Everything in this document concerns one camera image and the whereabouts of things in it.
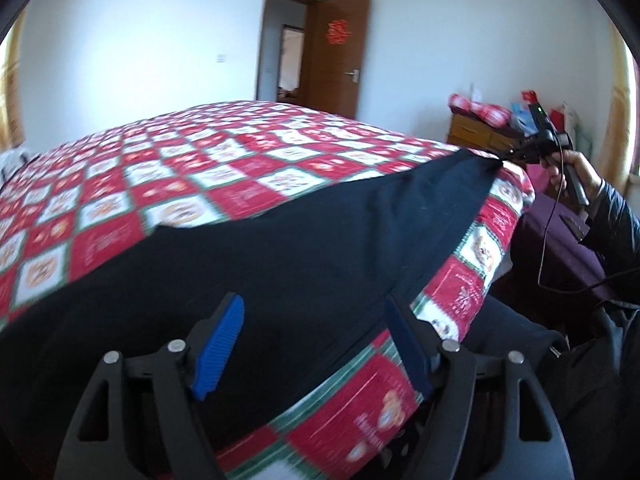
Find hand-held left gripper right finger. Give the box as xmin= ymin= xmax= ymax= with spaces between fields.
xmin=382 ymin=296 xmax=576 ymax=480

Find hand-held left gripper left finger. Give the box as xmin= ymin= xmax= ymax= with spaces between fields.
xmin=57 ymin=292 xmax=246 ymax=480

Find black pants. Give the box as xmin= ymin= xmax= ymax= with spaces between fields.
xmin=0 ymin=147 xmax=502 ymax=480

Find person's right forearm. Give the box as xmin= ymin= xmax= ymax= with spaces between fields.
xmin=582 ymin=179 xmax=640 ymax=283

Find person's right hand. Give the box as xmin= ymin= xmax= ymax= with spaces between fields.
xmin=542 ymin=151 xmax=604 ymax=212

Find blue bag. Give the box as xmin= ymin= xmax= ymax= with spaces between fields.
xmin=509 ymin=102 xmax=539 ymax=134

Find white bag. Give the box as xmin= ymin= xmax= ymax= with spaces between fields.
xmin=562 ymin=102 xmax=582 ymax=137

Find wooden dresser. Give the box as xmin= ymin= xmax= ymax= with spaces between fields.
xmin=446 ymin=112 xmax=527 ymax=154

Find folded red checkered blanket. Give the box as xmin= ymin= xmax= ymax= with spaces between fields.
xmin=447 ymin=92 xmax=517 ymax=129

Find yellow curtain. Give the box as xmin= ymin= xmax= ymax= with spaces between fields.
xmin=0 ymin=15 xmax=29 ymax=152
xmin=606 ymin=25 xmax=640 ymax=188

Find dark purple cloth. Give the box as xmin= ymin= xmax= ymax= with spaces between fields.
xmin=510 ymin=194 xmax=617 ymax=323

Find black jacket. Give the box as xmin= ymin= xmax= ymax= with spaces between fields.
xmin=467 ymin=297 xmax=640 ymax=480

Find red checkered printed blanket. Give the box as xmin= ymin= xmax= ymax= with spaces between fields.
xmin=0 ymin=100 xmax=536 ymax=480

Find brown wooden door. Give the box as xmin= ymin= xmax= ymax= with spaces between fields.
xmin=304 ymin=0 xmax=372 ymax=121

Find red paper door decoration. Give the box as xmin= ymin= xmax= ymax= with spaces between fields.
xmin=326 ymin=19 xmax=351 ymax=46

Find white patterned pillow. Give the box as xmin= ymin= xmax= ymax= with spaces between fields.
xmin=0 ymin=147 xmax=42 ymax=184

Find black cable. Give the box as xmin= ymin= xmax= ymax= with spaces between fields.
xmin=537 ymin=180 xmax=640 ymax=293

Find brown door frame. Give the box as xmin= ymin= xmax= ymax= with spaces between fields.
xmin=255 ymin=0 xmax=321 ymax=103

